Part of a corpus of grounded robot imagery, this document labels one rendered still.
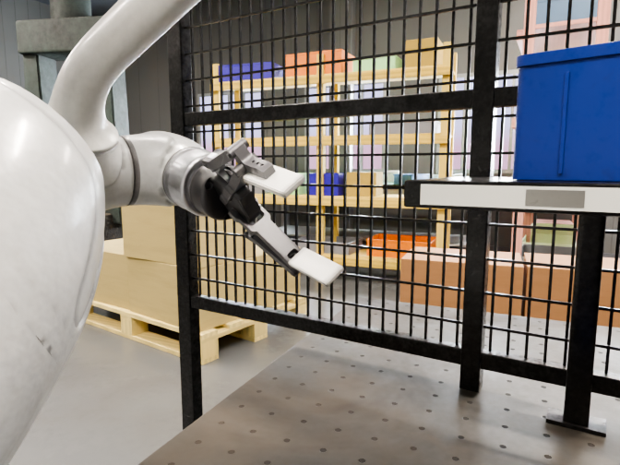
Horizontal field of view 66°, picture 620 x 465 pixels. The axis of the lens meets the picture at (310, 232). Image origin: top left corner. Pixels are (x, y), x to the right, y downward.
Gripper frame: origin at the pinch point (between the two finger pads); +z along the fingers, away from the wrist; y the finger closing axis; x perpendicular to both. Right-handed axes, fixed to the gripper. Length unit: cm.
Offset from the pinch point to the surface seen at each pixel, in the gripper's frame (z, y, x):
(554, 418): 20.8, 36.8, -11.0
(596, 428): 25.4, 36.9, -12.7
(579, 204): 20.9, 1.4, -15.6
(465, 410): 11.3, 35.5, -4.8
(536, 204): 17.6, 1.5, -14.3
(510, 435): 18.4, 33.3, -4.5
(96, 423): -132, 117, 57
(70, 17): -493, 36, -125
